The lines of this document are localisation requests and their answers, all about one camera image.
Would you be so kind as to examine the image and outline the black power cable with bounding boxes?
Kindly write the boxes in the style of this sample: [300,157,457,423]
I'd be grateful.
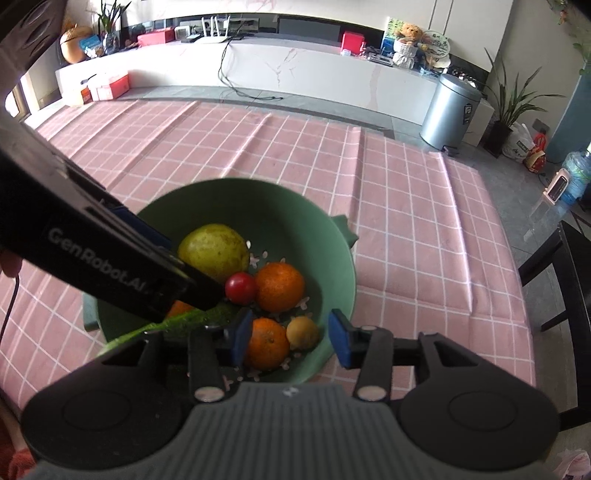
[217,25,284,102]

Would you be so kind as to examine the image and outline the white router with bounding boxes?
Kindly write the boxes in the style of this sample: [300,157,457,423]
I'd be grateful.
[196,16,232,44]

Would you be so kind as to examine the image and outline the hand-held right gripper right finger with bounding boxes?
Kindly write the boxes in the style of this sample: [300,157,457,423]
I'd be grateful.
[329,308,484,402]

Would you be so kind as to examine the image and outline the red bag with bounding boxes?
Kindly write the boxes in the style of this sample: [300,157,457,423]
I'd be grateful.
[523,131,548,172]

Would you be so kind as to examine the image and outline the green pear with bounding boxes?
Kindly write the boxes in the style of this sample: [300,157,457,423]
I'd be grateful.
[178,224,251,283]

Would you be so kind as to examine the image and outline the small brown fruit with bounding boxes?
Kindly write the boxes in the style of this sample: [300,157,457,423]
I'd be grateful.
[286,316,321,351]

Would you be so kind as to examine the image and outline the small red box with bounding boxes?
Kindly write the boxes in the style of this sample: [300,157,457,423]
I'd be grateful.
[341,31,366,54]

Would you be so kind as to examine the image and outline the blue landscape picture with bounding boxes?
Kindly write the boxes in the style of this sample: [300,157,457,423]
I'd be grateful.
[382,17,407,52]

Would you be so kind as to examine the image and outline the hanging green vine plant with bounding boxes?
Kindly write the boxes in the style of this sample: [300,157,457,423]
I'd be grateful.
[551,0,591,75]

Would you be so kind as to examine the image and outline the white plastic bag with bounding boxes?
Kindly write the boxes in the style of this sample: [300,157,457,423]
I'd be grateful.
[502,122,537,160]

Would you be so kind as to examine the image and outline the person's left hand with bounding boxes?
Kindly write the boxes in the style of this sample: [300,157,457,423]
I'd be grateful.
[0,251,23,279]

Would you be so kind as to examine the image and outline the silver pedal trash can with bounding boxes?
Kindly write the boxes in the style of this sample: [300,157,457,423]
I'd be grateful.
[419,74,484,153]

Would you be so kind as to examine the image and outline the orange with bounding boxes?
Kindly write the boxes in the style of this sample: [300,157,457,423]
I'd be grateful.
[165,300,195,320]
[255,262,306,313]
[244,318,291,372]

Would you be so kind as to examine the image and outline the potted plant in glass vase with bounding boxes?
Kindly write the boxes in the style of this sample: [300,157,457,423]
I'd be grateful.
[91,0,133,55]

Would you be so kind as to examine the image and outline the green colander bowl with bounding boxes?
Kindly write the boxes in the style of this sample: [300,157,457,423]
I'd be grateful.
[83,178,360,385]

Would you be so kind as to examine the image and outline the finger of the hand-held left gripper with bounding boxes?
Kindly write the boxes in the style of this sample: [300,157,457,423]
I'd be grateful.
[154,258,228,324]
[111,205,176,253]

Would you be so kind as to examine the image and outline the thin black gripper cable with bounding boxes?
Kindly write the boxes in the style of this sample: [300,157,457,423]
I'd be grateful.
[0,274,20,352]

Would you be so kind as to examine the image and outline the pink fluffy cloth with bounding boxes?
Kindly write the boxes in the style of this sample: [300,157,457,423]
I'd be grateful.
[547,447,591,480]

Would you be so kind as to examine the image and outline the pink checked tablecloth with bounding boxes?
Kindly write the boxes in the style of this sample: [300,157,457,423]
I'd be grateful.
[0,99,539,408]

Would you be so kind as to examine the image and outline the pink gift boxes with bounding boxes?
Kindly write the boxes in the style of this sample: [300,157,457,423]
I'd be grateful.
[88,72,130,102]

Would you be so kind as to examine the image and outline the blue water jug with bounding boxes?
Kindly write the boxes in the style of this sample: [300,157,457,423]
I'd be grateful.
[556,143,591,207]

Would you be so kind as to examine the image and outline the tall-leaf potted plant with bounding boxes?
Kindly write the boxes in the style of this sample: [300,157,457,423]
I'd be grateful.
[481,47,565,158]

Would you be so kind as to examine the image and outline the white marble media cabinet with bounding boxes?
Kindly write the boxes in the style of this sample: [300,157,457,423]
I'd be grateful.
[55,36,496,145]

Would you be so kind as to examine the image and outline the long red box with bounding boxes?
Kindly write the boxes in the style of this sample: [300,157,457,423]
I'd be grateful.
[137,28,177,48]

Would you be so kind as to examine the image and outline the orange-red fleece cloth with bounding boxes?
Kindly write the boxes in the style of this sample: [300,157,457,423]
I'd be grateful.
[0,401,38,480]

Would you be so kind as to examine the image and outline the green cucumber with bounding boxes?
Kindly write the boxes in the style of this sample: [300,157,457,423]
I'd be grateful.
[97,302,242,355]

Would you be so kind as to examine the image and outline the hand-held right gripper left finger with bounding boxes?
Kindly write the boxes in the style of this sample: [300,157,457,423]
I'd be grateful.
[99,308,254,402]

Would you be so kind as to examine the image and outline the round paper fan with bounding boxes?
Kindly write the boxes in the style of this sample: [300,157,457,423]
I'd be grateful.
[422,30,452,68]

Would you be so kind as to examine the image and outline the black chair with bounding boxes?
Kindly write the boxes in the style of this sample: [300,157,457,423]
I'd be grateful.
[517,220,591,435]

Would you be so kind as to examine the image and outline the red cherry tomato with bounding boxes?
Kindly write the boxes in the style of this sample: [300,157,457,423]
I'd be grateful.
[225,272,258,306]

